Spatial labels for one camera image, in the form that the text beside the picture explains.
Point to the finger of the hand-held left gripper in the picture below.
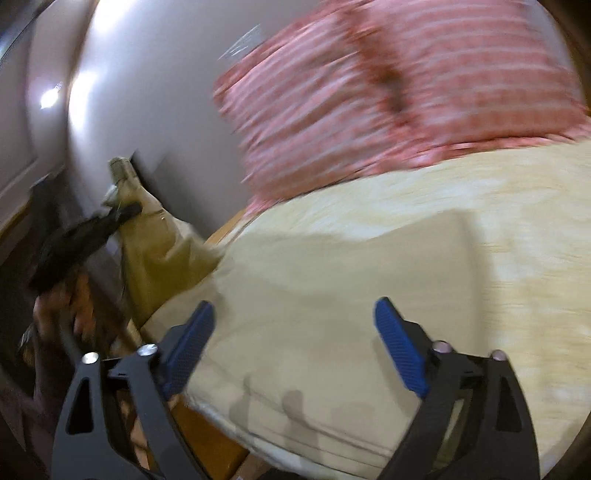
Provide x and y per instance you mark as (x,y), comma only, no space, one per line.
(125,212)

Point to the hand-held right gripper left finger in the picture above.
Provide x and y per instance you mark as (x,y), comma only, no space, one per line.
(191,350)

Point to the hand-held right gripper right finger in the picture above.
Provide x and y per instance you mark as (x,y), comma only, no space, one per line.
(399,350)

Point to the khaki pants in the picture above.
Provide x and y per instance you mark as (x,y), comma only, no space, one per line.
(157,254)

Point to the person's left hand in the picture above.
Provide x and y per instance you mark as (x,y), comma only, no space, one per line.
(76,304)

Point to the cream bed blanket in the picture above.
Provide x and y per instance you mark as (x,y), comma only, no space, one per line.
(360,258)

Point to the white door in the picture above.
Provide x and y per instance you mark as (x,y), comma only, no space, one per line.
(18,115)

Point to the red striped pillow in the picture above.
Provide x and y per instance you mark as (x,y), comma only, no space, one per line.
(415,92)

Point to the wooden bed frame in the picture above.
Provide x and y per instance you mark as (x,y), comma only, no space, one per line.
(207,438)

